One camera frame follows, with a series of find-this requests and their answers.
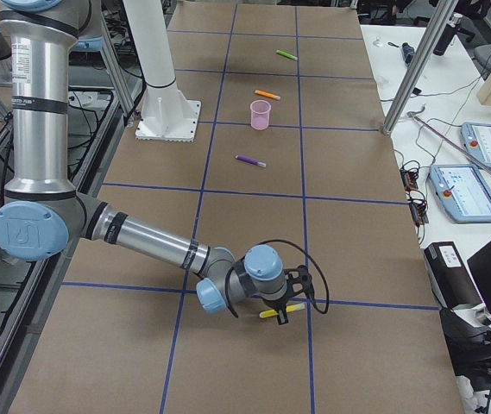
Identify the near blue teach pendant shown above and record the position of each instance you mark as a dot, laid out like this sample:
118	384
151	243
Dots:
463	192

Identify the purple marker pen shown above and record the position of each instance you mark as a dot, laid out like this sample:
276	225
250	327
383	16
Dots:
250	161

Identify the black cardboard box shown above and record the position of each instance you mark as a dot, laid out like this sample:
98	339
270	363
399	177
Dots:
449	277

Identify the aluminium frame post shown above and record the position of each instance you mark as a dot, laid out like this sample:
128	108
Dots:
433	31

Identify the yellow marker pen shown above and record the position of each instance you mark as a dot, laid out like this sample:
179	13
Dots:
290	308

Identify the black water bottle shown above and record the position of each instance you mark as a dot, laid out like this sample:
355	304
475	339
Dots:
448	34

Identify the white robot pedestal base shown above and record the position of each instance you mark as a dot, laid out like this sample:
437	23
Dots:
166	114

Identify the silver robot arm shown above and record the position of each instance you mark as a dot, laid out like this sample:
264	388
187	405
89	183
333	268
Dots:
44	211

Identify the orange marker pen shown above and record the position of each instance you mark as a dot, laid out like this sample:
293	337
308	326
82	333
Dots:
267	95

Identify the green marker pen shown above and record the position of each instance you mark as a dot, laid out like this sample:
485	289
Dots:
286	55

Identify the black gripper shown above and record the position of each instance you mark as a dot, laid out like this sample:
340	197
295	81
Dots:
276	304

